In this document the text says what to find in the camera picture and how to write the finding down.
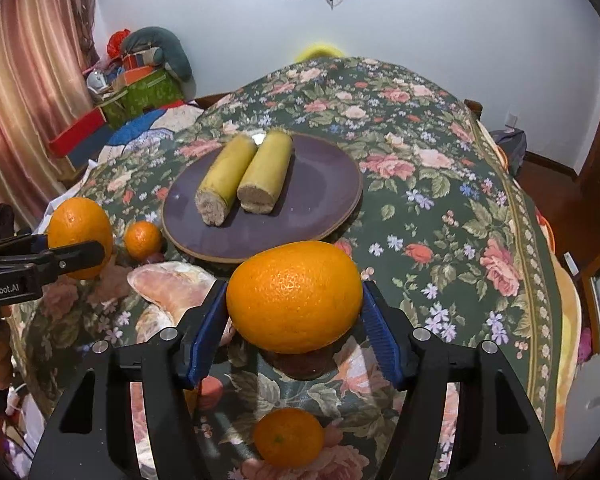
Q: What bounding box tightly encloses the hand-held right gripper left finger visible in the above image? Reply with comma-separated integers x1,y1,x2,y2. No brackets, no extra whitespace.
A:
27,279,231,480

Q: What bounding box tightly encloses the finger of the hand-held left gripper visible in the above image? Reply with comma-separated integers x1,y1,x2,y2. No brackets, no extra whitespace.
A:
0,232,106,281

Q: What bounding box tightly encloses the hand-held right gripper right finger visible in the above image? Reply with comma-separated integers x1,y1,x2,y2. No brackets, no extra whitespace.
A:
361,280,562,480

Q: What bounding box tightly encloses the large round orange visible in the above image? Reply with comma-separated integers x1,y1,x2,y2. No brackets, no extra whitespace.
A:
46,197,115,281

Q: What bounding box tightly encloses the large oval orange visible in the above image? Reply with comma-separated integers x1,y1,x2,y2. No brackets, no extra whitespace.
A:
226,241,365,355

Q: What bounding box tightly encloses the peeled pomelo segment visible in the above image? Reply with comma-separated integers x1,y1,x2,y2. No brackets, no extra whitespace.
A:
135,304,182,347
128,261,219,312

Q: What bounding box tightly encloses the small tangerine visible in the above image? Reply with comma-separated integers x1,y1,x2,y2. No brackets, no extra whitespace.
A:
253,408,326,470
124,221,163,262

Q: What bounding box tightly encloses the red flat box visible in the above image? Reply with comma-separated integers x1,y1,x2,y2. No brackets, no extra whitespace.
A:
48,109,109,159

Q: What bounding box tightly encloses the floral tablecloth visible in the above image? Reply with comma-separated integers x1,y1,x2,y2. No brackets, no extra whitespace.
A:
10,55,567,480

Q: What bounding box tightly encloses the blue white patchwork quilt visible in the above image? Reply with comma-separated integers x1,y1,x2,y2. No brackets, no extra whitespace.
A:
87,102,207,167

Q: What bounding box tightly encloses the purple round plate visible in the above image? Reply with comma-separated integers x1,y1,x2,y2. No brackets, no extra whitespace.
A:
161,132,364,264

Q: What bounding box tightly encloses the left yellow cake roll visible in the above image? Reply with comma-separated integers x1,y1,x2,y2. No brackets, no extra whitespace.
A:
195,133,258,227

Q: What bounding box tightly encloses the yellow cake roll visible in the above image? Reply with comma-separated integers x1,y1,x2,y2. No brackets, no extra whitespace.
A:
236,130,293,215
195,133,258,227

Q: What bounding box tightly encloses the right yellow cake roll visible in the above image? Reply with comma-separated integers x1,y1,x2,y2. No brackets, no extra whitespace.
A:
236,130,293,215

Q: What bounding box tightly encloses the green patterned box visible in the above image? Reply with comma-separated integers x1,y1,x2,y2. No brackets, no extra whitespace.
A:
97,67,184,129

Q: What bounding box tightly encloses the pink curtain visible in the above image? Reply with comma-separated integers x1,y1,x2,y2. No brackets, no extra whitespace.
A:
0,0,104,226

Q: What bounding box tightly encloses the orange blanket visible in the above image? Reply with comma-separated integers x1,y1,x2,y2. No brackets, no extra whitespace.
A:
534,209,584,467

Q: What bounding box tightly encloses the red plastic bag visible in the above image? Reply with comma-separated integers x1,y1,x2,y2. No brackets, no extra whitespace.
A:
107,30,131,59

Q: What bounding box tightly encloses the purple bag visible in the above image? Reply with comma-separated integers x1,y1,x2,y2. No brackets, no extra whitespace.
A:
490,127,529,177

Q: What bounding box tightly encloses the grey-green plush pillow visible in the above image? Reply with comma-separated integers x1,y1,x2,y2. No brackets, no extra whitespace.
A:
121,26,195,84

